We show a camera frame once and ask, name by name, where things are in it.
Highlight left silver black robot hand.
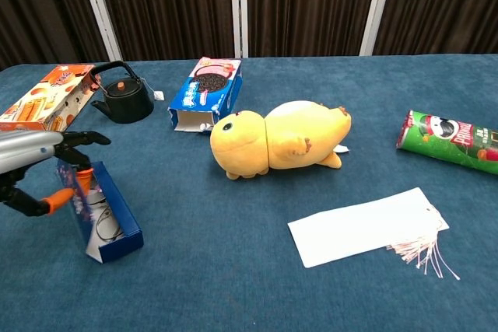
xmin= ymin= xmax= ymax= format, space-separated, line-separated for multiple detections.
xmin=0 ymin=129 xmax=112 ymax=218

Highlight thin black metal eyeglasses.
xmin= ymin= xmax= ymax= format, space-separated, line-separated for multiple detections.
xmin=86 ymin=187 xmax=125 ymax=243

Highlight blue cardboard box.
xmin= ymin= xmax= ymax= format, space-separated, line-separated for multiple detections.
xmin=56 ymin=160 xmax=145 ymax=265

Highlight orange biscuit box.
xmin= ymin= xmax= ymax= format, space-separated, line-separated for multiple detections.
xmin=0 ymin=63 xmax=103 ymax=133

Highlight black cast iron teapot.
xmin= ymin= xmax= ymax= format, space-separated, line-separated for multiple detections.
xmin=89 ymin=60 xmax=156 ymax=125

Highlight dark brown curtain panel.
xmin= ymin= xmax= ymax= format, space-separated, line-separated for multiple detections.
xmin=0 ymin=0 xmax=110 ymax=71
xmin=373 ymin=0 xmax=498 ymax=57
xmin=91 ymin=0 xmax=236 ymax=61
xmin=246 ymin=0 xmax=381 ymax=58

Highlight blue Oreo cookie box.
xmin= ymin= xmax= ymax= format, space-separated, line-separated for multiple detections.
xmin=167 ymin=56 xmax=243 ymax=133

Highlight blue table cloth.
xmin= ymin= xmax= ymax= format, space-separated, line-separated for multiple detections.
xmin=0 ymin=54 xmax=498 ymax=332

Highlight yellow plush duck toy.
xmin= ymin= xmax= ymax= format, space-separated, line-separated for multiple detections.
xmin=209 ymin=100 xmax=352 ymax=180

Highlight green Pringles can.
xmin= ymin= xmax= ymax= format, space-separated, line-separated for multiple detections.
xmin=395 ymin=109 xmax=498 ymax=176

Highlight white screen frame post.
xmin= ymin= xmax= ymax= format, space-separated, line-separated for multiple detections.
xmin=75 ymin=0 xmax=124 ymax=62
xmin=230 ymin=0 xmax=249 ymax=58
xmin=358 ymin=0 xmax=398 ymax=57

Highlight white paper tags with strings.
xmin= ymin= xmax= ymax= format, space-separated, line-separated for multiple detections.
xmin=287 ymin=187 xmax=461 ymax=281

